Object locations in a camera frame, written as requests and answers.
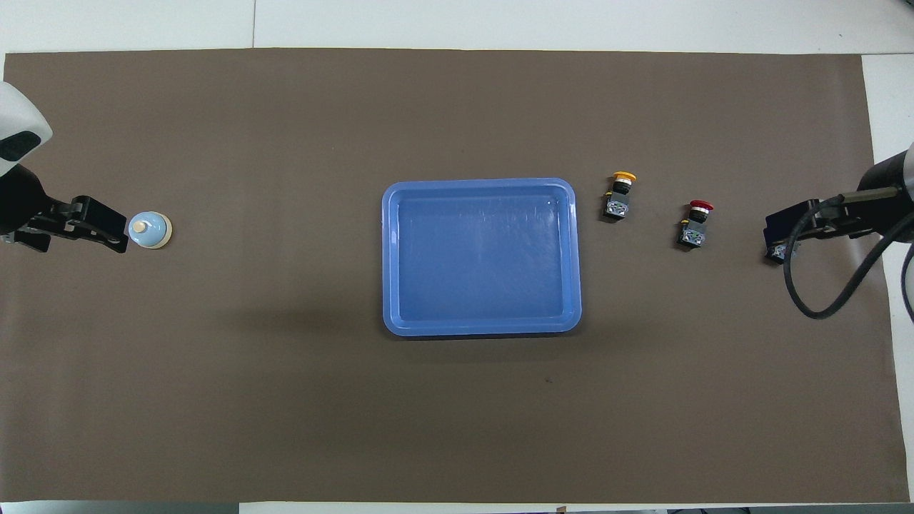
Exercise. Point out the red mushroom push button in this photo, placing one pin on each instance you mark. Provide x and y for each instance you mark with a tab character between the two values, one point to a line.
692	234

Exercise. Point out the light blue call bell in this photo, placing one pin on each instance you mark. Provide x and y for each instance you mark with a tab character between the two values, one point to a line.
154	235

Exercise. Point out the yellow mushroom push button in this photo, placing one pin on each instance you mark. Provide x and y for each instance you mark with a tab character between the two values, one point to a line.
615	208

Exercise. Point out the brown table mat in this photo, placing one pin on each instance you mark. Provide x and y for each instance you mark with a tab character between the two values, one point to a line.
285	400

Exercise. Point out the blue plastic tray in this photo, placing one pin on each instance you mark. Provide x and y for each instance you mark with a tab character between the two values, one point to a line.
428	314

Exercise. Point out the green mushroom push button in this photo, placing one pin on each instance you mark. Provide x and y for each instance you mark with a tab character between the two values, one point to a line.
778	253

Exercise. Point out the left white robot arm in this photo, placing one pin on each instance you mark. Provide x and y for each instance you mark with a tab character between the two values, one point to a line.
18	121

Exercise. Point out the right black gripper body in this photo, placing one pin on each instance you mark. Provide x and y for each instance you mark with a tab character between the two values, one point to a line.
844	221

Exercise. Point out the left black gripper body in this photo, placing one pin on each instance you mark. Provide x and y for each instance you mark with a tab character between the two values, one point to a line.
61	221

